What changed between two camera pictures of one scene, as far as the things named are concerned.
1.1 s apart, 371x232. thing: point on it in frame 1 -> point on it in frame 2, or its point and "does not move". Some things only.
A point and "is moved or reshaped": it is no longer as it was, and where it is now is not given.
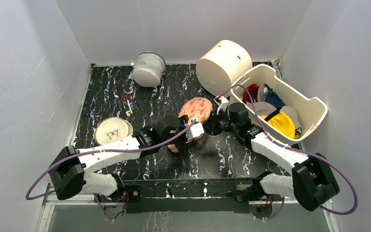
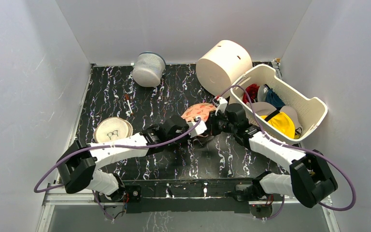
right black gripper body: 209,125 does not move
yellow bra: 284,123 does not move
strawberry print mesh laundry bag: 200,108 is moved or reshaped
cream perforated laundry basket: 286,114 does not move
